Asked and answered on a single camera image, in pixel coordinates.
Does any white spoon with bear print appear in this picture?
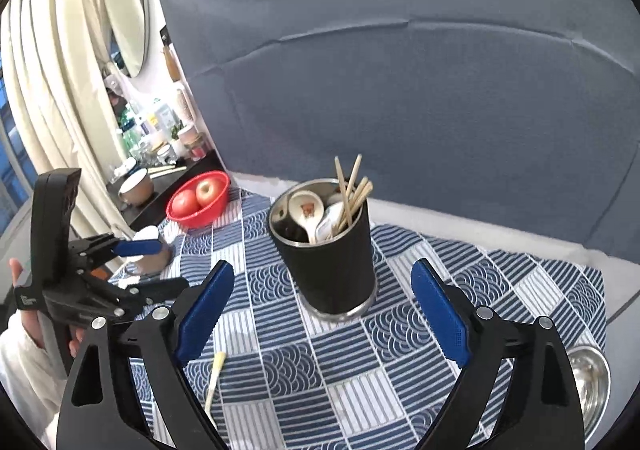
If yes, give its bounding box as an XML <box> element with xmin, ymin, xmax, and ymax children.
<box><xmin>288</xmin><ymin>190</ymin><xmax>324</xmax><ymax>244</ymax></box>

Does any plain white ceramic spoon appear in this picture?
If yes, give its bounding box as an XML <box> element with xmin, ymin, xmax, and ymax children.
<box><xmin>316</xmin><ymin>202</ymin><xmax>344</xmax><ymax>243</ymax></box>

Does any tall wooden chopstick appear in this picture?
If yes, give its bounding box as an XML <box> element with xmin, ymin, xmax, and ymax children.
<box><xmin>334</xmin><ymin>157</ymin><xmax>352</xmax><ymax>233</ymax></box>

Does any left forearm white sleeve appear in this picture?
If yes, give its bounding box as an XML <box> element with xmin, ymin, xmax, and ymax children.
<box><xmin>0</xmin><ymin>314</ymin><xmax>66</xmax><ymax>449</ymax></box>

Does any person's left hand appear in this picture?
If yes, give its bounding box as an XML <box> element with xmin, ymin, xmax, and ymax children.
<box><xmin>8</xmin><ymin>257</ymin><xmax>87</xmax><ymax>350</ymax></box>

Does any yellow tipped white spoon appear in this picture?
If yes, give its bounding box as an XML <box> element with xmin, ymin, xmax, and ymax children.
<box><xmin>205</xmin><ymin>352</ymin><xmax>227</xmax><ymax>423</ymax></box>

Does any white ceramic bowl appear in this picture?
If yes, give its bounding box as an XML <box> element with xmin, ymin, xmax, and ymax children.
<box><xmin>118</xmin><ymin>169</ymin><xmax>154</xmax><ymax>207</ymax></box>

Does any red apple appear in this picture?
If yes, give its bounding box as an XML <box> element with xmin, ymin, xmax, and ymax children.
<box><xmin>195</xmin><ymin>177</ymin><xmax>224</xmax><ymax>209</ymax></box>
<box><xmin>170</xmin><ymin>189</ymin><xmax>200</xmax><ymax>218</ymax></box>

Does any red plastic fruit basket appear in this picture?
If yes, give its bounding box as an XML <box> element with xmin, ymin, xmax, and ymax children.
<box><xmin>165</xmin><ymin>171</ymin><xmax>230</xmax><ymax>229</ymax></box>

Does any blue white patterned tablecloth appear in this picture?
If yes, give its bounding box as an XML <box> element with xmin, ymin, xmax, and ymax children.
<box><xmin>157</xmin><ymin>189</ymin><xmax>605</xmax><ymax>449</ymax></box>

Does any cluttered dark side shelf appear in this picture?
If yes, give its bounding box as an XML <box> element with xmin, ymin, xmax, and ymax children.
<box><xmin>102</xmin><ymin>24</ymin><xmax>231</xmax><ymax>231</ymax></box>

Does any small steel dish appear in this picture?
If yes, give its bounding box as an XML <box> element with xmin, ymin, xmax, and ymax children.
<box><xmin>567</xmin><ymin>345</ymin><xmax>612</xmax><ymax>442</ymax></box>

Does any black steel utensil cup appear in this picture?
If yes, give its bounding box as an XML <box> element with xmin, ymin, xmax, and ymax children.
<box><xmin>266</xmin><ymin>178</ymin><xmax>378</xmax><ymax>322</ymax></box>

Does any wooden chopstick across cup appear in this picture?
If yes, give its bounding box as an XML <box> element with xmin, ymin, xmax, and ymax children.
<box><xmin>352</xmin><ymin>179</ymin><xmax>373</xmax><ymax>221</ymax></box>

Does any short wooden chopstick in cup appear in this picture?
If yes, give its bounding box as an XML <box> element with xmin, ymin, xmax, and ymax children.
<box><xmin>335</xmin><ymin>176</ymin><xmax>369</xmax><ymax>233</ymax></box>

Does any cream curtain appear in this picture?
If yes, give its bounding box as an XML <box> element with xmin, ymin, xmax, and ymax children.
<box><xmin>1</xmin><ymin>0</ymin><xmax>132</xmax><ymax>237</ymax></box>

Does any grey blue sofa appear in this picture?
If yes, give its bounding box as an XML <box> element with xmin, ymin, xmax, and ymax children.
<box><xmin>160</xmin><ymin>0</ymin><xmax>639</xmax><ymax>261</ymax></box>

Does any round wall mirror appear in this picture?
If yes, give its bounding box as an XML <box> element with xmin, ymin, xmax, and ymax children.
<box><xmin>100</xmin><ymin>0</ymin><xmax>150</xmax><ymax>78</ymax></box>

